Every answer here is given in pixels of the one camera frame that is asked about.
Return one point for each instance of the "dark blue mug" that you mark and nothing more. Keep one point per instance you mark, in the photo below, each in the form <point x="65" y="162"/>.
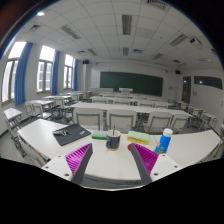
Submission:
<point x="113" y="142"/>

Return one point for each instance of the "white chair right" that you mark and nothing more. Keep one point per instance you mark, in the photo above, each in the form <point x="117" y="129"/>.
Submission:
<point x="157" y="122"/>

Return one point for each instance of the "blue curtain left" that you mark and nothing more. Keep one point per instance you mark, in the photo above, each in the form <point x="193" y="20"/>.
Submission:
<point x="19" y="86"/>

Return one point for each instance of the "blue plastic bottle white cap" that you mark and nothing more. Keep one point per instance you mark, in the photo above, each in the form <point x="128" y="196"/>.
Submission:
<point x="164" y="141"/>

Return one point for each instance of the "bunch of keys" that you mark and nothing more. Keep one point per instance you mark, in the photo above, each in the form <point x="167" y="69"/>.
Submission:
<point x="61" y="133"/>

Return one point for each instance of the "red round object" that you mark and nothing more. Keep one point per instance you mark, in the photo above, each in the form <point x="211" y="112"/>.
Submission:
<point x="129" y="147"/>

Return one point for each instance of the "blue curtain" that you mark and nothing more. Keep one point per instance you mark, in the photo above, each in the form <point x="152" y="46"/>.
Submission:
<point x="19" y="86"/>
<point x="54" y="83"/>

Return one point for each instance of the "green chalkboard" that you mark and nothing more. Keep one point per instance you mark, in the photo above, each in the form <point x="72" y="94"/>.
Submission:
<point x="139" y="83"/>

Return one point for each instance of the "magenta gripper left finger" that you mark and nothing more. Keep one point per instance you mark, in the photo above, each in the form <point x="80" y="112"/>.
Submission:
<point x="77" y="161"/>

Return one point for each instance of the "white chair middle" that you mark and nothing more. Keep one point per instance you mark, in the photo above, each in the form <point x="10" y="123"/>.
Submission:
<point x="121" y="119"/>

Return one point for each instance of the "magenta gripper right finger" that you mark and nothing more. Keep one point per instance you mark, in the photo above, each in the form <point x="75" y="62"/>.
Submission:
<point x="145" y="160"/>

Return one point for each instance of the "white chair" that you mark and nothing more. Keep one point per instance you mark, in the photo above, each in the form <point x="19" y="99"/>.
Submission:
<point x="121" y="119"/>
<point x="90" y="118"/>
<point x="157" y="122"/>

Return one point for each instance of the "blue curtain middle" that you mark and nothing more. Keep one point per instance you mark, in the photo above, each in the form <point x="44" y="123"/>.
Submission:
<point x="54" y="83"/>

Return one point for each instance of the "black mouse pad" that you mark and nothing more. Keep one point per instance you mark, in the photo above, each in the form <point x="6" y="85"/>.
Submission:
<point x="75" y="132"/>

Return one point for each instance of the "dark door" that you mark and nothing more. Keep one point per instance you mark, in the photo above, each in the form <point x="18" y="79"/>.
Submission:
<point x="186" y="91"/>

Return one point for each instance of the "white chair left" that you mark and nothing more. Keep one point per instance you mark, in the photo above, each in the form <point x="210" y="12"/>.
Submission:
<point x="90" y="118"/>

